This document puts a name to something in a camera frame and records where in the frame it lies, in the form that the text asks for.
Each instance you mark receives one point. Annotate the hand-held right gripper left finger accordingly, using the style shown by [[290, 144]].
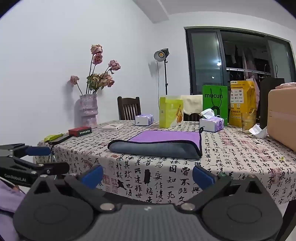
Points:
[[93, 176]]

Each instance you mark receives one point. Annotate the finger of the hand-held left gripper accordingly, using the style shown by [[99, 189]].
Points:
[[54, 167], [38, 150]]

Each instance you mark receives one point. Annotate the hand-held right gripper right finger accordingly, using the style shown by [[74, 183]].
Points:
[[202, 176]]

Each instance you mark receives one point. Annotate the purple and grey towel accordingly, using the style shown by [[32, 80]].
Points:
[[161, 139]]

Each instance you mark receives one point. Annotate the green leaf-shaped object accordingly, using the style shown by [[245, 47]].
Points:
[[52, 137]]

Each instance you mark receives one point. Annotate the black phone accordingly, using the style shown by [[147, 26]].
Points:
[[59, 139]]

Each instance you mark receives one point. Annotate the calligraphy printed tablecloth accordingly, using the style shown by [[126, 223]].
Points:
[[166, 172]]

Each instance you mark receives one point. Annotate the red and black box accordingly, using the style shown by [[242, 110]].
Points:
[[79, 131]]

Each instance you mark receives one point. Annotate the purple white tissue pack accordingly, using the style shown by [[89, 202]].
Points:
[[143, 120], [211, 125]]

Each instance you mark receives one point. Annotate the flat white box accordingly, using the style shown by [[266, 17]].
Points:
[[112, 127]]

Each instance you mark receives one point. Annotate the pink speckled vase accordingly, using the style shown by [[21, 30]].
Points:
[[89, 112]]

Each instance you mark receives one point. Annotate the clear drinking glass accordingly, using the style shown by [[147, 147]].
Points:
[[248, 122]]

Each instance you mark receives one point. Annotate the yellow green carton box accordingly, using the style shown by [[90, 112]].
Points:
[[170, 112]]

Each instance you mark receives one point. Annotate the white paper receipt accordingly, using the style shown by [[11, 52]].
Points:
[[259, 131]]

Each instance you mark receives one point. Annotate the cream cloth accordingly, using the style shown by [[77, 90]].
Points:
[[192, 104]]

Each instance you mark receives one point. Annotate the dark wooden chair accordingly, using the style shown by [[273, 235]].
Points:
[[128, 107]]

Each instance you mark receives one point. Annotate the green paper bag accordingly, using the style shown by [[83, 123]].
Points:
[[215, 97]]

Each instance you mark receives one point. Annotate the yellow paper bag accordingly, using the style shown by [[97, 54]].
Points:
[[240, 99]]

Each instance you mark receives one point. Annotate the dried pink rose bouquet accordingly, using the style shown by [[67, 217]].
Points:
[[100, 80]]

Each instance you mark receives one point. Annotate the beige cardboard box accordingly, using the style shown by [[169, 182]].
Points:
[[283, 115]]

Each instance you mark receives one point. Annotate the black paper bag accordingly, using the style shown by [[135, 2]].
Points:
[[269, 99]]

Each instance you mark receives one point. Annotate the black framed glass door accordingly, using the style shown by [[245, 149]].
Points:
[[205, 60]]

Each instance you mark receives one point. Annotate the pink cloth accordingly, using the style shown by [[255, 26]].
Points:
[[286, 85]]

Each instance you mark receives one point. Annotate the hanging clothes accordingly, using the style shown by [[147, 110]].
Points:
[[247, 60]]

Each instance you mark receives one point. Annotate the studio light on stand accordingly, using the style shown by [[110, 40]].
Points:
[[161, 54]]

